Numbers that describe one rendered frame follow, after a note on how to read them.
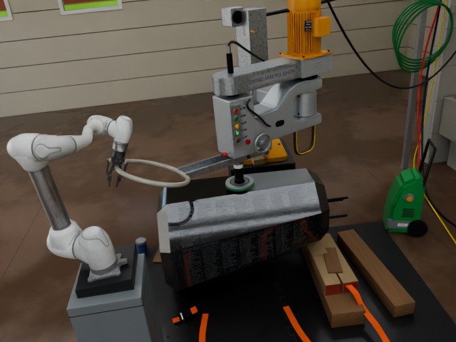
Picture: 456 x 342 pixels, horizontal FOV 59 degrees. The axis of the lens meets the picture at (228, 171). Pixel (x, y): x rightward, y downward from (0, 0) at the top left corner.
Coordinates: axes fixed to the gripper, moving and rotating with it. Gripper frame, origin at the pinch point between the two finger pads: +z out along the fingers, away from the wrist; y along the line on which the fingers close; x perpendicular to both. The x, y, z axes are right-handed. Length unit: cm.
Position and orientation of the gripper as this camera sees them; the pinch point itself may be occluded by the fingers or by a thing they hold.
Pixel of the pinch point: (113, 181)
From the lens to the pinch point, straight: 262.1
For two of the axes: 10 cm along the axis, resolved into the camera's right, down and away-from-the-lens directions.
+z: -2.4, 9.4, 2.2
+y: 9.1, 1.4, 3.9
